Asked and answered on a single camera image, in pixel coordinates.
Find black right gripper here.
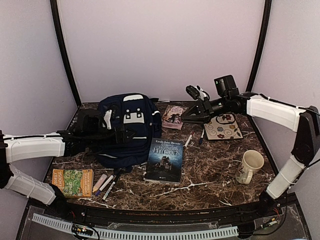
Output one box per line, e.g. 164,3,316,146
181,96,229,125

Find navy blue student backpack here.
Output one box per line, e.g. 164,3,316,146
91,93,162,170

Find dark blue Wuthering Heights book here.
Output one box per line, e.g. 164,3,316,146
144,138,184,185

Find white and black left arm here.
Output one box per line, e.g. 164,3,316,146
0,128,135,218

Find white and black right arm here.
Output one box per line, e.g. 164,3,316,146
182,86,320,217

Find white marker red cap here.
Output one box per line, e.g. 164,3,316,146
184,130,195,147

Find pink illustrated paperback book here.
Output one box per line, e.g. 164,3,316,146
162,105,187,130

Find white marker blue cap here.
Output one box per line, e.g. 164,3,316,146
198,128,205,145

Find floral patterned notebook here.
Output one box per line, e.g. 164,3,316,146
204,113,243,141

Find white marker purple cap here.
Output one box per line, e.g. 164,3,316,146
95,175,114,196

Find white marker black cap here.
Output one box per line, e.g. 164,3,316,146
102,170,122,201

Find cream ceramic mug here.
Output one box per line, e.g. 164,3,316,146
235,150,265,185

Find green Storey Treehouse book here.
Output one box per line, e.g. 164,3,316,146
51,169,94,198

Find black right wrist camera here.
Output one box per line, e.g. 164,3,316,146
185,85,210,101

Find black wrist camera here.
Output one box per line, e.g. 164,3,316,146
103,105,120,130
185,85,210,101

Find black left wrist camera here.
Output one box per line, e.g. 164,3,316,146
103,105,120,130

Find black right corner frame post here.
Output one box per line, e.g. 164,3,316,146
245,0,272,92

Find black corner frame post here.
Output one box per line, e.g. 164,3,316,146
245,0,272,92
49,0,82,108

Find grey slotted cable duct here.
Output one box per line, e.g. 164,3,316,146
31,213,239,240

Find black front table rail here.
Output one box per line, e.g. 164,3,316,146
27,193,298,227

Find black left corner frame post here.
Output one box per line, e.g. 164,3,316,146
49,0,82,108

